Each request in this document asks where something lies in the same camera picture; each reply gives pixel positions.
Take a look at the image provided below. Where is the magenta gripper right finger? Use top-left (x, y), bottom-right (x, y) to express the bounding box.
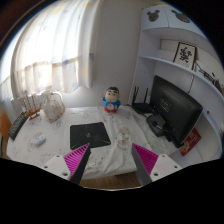
top-left (131, 144), bottom-right (181, 186)

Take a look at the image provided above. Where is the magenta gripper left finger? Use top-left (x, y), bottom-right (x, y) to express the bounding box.
top-left (42, 143), bottom-right (91, 184)

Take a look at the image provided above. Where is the black mouse pad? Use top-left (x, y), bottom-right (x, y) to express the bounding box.
top-left (70, 122), bottom-right (111, 150)

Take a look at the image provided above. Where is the white computer mouse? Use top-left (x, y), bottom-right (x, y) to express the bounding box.
top-left (34, 133), bottom-right (46, 146)

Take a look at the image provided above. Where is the black computer monitor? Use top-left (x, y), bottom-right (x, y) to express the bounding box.
top-left (150, 76), bottom-right (203, 148)

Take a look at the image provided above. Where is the white patterned tablecloth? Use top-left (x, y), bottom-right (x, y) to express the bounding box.
top-left (7, 106), bottom-right (176, 179)

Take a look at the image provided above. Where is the red booklet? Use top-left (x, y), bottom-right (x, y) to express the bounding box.
top-left (180, 128), bottom-right (201, 156)

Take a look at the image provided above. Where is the black wifi router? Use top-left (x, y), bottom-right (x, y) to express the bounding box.
top-left (131, 87), bottom-right (152, 114)

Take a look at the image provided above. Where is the wooden cup rack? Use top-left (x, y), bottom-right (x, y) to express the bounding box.
top-left (22, 95), bottom-right (40, 120)

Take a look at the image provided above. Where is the black keyboard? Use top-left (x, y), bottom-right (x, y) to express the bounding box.
top-left (8, 112), bottom-right (27, 140)

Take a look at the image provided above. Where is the cartoon boy figurine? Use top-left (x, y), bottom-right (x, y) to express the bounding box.
top-left (102, 86), bottom-right (121, 113)

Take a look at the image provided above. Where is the orange wooden chair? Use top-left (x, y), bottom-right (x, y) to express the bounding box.
top-left (0, 109), bottom-right (12, 159)

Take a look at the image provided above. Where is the framed calligraphy picture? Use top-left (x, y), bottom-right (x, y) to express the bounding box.
top-left (173, 42), bottom-right (197, 70)

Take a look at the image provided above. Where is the white sheer curtain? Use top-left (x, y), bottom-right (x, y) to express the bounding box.
top-left (0, 0), bottom-right (103, 102)

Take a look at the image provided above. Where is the white wall shelf unit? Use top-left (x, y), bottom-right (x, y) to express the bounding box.
top-left (129, 5), bottom-right (224, 163)

